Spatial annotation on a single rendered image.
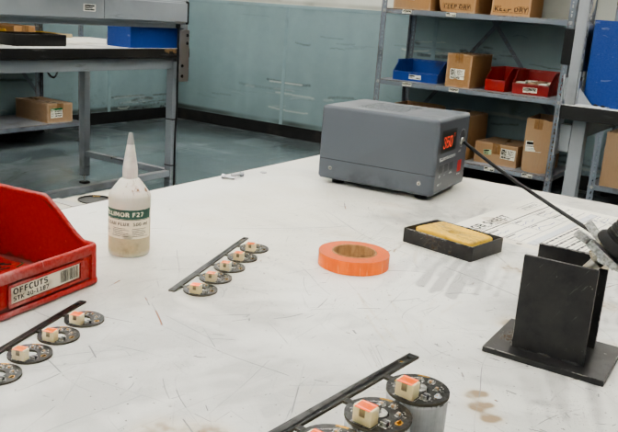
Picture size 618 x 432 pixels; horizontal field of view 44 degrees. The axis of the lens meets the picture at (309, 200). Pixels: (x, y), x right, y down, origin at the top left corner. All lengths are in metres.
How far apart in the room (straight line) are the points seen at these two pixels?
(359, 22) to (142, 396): 5.24
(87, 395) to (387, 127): 0.56
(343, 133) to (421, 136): 0.10
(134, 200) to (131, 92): 5.73
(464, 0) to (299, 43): 1.55
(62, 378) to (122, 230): 0.21
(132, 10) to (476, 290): 2.84
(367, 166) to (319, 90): 4.87
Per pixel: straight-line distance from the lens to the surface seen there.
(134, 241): 0.63
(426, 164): 0.88
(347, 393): 0.30
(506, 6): 4.72
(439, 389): 0.31
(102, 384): 0.44
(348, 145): 0.92
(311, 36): 5.80
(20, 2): 2.99
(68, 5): 3.12
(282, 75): 5.95
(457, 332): 0.53
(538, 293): 0.50
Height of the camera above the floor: 0.95
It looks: 14 degrees down
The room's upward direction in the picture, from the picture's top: 4 degrees clockwise
